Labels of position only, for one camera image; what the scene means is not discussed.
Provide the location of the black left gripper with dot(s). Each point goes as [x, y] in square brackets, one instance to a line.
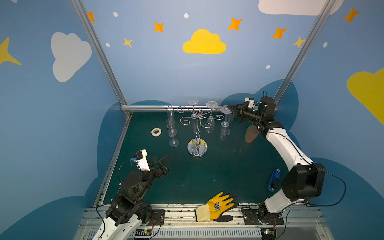
[157, 167]

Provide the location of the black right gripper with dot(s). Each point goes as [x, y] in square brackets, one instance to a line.
[243, 111]

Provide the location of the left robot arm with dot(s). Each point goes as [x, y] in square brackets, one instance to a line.
[128, 211]

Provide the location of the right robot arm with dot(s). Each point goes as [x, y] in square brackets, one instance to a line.
[305, 179]

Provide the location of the chrome wine glass rack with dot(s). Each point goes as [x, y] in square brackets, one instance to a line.
[197, 147]

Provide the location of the brown oval pad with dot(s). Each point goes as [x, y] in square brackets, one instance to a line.
[251, 134]

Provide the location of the white tape roll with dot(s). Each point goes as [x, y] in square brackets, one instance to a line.
[156, 132]

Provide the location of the left controller board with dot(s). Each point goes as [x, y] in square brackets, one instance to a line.
[143, 233]

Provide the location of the controller board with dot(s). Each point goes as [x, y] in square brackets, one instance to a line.
[143, 233]
[268, 234]

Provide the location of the yellow black work glove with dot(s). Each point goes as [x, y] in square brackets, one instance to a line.
[215, 208]

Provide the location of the right controller board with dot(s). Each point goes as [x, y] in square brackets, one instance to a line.
[268, 234]

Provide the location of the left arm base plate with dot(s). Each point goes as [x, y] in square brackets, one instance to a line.
[157, 217]

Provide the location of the horizontal aluminium frame bar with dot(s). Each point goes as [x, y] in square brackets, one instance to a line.
[158, 108]

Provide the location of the aluminium rail base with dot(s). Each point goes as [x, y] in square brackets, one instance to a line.
[301, 223]

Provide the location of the blue handled tool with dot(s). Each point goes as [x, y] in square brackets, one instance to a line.
[274, 181]

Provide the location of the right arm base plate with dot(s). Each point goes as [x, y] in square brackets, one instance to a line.
[257, 217]

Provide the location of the right aluminium frame post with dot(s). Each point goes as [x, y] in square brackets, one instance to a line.
[304, 50]

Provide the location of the aluminium frame post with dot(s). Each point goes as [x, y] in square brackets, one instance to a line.
[88, 26]
[304, 50]

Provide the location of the left aluminium frame post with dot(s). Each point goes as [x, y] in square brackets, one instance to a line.
[88, 26]

